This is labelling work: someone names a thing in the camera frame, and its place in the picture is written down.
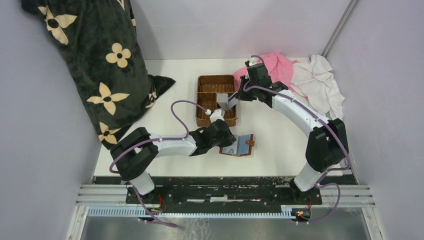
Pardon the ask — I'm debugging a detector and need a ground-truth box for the pink cloth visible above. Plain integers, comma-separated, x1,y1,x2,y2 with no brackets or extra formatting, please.
233,53,299,92

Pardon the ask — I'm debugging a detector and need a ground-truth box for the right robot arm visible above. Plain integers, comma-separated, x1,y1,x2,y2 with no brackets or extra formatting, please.
237,60,349,204

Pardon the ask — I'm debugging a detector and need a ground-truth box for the white cloth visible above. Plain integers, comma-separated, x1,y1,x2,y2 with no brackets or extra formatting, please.
290,54,345,120

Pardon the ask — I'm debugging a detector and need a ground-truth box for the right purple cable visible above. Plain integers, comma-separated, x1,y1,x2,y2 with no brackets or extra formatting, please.
242,54,352,225

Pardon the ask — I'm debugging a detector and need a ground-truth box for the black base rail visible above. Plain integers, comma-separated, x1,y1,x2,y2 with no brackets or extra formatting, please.
141,176,323,208

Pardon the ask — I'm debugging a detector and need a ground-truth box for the brown leather card holder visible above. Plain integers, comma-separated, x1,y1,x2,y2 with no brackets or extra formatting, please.
219,134,255,157

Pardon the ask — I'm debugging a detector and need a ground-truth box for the grey cable duct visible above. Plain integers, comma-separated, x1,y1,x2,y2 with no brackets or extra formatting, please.
86,205,299,220

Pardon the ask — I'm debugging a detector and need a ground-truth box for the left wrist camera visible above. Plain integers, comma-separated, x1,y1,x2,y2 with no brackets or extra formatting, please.
209,108,225,124

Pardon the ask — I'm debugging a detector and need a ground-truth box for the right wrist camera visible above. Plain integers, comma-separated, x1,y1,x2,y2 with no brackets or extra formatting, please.
244,56,262,68

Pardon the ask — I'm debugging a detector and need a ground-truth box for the grey card stack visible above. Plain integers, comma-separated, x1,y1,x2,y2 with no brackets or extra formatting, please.
216,93,231,111

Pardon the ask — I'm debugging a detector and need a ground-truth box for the brown woven basket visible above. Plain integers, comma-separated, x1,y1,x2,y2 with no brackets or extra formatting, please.
195,74,237,127

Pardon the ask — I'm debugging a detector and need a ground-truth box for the black floral pillow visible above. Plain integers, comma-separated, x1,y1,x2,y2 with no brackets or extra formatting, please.
20,0,175,149

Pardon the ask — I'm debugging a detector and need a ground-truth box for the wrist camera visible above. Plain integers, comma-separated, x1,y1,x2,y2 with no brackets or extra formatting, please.
244,56,262,68
209,108,225,124

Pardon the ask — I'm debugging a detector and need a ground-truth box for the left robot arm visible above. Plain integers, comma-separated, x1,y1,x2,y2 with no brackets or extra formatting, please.
110,119,237,204

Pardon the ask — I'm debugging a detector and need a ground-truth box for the white credit card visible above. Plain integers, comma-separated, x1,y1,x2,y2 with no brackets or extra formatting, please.
221,140,238,155

